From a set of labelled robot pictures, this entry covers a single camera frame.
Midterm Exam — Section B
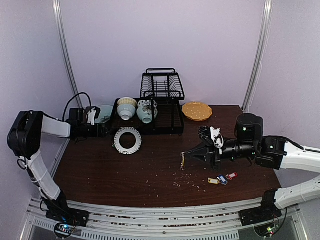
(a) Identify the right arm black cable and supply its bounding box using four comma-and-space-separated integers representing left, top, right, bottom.
282, 138, 320, 153

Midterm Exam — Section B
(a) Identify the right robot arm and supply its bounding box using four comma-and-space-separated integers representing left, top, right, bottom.
181, 113, 320, 226

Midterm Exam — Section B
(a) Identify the aluminium frame post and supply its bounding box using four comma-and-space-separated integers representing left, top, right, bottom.
52, 0, 83, 108
241, 0, 274, 113

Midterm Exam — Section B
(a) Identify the light blue floral bowl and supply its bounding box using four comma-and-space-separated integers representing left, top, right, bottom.
136, 105, 158, 124

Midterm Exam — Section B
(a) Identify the grey perforated keyring disc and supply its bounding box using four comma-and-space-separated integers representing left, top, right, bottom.
113, 127, 142, 155

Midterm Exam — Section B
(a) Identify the yellow dotted plate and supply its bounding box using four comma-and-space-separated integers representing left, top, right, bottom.
182, 101, 213, 122

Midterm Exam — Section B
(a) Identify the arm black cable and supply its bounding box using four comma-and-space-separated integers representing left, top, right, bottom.
282, 138, 320, 153
16, 92, 92, 171

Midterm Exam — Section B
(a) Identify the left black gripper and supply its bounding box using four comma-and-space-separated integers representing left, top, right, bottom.
78, 123, 114, 138

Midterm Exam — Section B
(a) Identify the cream patterned bowl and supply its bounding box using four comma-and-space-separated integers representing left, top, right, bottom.
117, 97, 138, 108

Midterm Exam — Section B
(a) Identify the left aluminium frame post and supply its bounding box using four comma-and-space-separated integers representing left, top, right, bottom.
52, 0, 83, 108

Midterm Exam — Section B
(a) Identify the light blue ribbed bowl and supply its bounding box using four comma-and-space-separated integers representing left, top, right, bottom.
117, 103, 136, 121

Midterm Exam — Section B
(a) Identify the dotted white bowl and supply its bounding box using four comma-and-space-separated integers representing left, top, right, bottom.
137, 99, 158, 108

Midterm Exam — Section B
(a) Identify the yellow key tag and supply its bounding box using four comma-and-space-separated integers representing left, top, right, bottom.
207, 177, 220, 185
180, 152, 185, 170

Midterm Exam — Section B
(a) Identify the blue key tag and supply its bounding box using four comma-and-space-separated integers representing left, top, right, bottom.
217, 174, 228, 185

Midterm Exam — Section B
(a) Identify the right aluminium frame post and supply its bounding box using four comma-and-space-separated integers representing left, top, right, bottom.
241, 0, 274, 113

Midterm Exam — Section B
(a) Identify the black wire dish rack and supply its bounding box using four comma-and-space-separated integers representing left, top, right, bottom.
108, 68, 185, 135

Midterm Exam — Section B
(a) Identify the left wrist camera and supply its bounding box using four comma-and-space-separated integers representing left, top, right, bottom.
85, 106, 101, 126

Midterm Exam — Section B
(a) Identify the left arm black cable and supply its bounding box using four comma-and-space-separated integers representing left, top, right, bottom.
16, 92, 92, 171

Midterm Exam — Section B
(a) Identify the red key tag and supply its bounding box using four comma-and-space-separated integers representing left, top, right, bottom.
225, 172, 238, 181

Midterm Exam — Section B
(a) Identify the light blue plate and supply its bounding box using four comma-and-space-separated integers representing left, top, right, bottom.
95, 104, 114, 124

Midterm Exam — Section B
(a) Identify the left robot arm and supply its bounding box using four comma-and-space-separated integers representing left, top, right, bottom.
7, 106, 108, 227

